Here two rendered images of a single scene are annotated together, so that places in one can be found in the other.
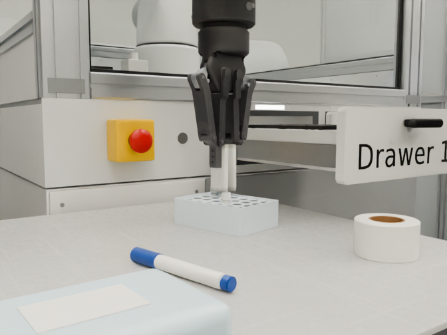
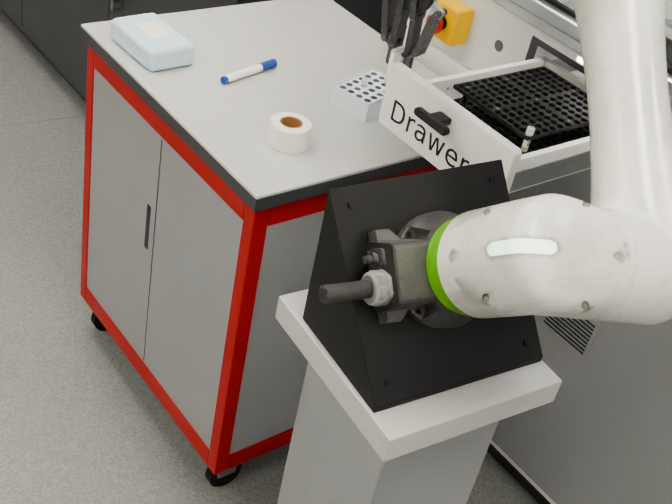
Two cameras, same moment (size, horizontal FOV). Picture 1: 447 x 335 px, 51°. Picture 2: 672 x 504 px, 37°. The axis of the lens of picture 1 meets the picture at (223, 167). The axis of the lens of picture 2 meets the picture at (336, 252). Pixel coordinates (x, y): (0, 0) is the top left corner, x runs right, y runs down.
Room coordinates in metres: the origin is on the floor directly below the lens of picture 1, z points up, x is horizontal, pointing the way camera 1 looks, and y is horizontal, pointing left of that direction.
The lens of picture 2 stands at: (0.39, -1.63, 1.62)
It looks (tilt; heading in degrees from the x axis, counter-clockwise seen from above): 36 degrees down; 80
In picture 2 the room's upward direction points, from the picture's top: 12 degrees clockwise
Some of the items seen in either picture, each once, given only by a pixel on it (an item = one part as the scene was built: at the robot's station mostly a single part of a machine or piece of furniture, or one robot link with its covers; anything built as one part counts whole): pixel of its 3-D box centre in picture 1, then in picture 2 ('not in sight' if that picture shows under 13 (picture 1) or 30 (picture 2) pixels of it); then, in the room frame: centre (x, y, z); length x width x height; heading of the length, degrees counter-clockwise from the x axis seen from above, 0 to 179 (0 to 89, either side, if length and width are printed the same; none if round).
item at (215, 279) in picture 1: (178, 267); (249, 71); (0.44, 0.04, 0.77); 0.14 x 0.02 x 0.02; 47
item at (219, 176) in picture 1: (219, 167); (393, 65); (0.70, 0.01, 0.84); 0.03 x 0.01 x 0.07; 49
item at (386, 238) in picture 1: (386, 236); (289, 132); (0.52, -0.18, 0.78); 0.07 x 0.07 x 0.04
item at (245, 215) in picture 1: (225, 211); (369, 94); (0.66, 0.00, 0.78); 0.12 x 0.08 x 0.04; 49
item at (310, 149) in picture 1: (308, 143); (534, 117); (0.92, -0.17, 0.86); 0.40 x 0.26 x 0.06; 34
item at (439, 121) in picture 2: (419, 123); (437, 119); (0.73, -0.30, 0.91); 0.07 x 0.04 x 0.01; 124
